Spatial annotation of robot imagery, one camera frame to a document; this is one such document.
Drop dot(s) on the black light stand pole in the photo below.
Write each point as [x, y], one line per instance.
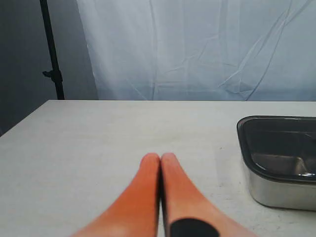
[54, 74]

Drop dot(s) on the white fabric backdrop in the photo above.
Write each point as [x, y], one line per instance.
[208, 50]

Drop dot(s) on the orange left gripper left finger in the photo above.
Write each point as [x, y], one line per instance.
[135, 212]

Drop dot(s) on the steel two-compartment lunch box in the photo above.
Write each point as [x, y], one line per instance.
[279, 194]

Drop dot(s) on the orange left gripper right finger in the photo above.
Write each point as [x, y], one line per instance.
[187, 212]

